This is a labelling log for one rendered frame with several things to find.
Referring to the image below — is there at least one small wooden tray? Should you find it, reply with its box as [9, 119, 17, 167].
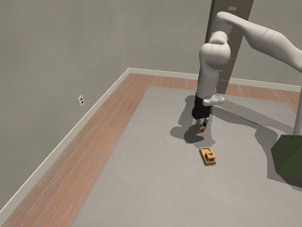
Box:
[199, 147, 217, 165]

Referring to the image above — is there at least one wooden number cube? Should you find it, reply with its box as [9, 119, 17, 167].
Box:
[198, 123, 205, 133]
[204, 151, 216, 162]

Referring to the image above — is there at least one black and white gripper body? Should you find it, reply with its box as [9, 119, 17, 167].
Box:
[191, 83, 225, 120]

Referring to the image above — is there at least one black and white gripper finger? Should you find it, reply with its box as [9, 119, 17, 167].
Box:
[195, 119, 201, 132]
[203, 117, 209, 130]

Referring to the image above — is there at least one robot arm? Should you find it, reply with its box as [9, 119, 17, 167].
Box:
[199, 11, 302, 135]

